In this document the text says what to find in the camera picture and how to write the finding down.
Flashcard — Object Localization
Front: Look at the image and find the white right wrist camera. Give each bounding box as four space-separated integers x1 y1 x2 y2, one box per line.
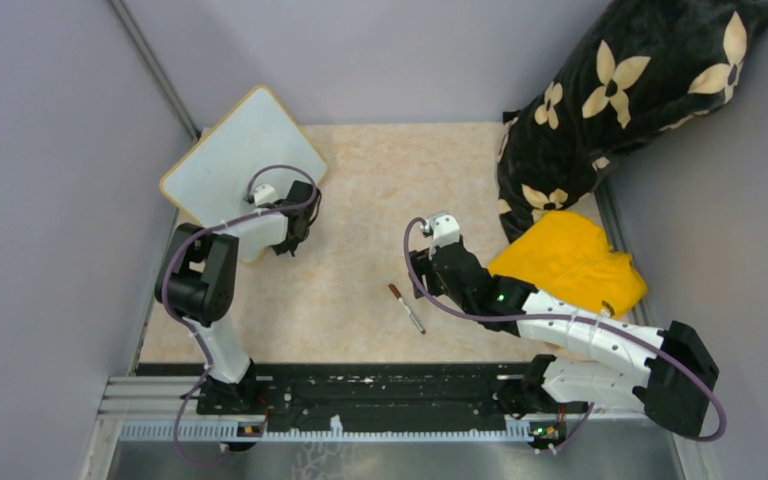
420 211 462 258

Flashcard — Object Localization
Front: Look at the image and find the yellow framed whiteboard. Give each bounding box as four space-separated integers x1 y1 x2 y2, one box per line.
159 85 328 263

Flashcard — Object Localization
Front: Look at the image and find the yellow cloth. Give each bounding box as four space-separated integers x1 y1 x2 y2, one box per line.
487 211 648 319

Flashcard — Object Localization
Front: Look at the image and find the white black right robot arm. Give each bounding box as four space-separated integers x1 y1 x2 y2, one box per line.
401 240 728 442

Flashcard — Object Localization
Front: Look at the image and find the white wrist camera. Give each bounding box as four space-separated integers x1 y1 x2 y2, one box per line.
420 211 462 258
250 184 281 208

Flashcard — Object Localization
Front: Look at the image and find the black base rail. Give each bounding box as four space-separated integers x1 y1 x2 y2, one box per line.
133 361 591 435

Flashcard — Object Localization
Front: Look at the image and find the white marker pen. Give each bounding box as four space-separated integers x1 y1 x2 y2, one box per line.
388 283 427 335

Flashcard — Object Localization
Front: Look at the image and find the black floral pillow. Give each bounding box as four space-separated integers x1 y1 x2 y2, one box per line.
496 1 768 241

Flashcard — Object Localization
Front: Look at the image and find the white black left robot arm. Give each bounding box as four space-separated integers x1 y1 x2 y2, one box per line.
155 180 321 414

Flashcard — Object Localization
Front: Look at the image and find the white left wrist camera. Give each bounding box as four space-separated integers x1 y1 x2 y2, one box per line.
250 184 281 208

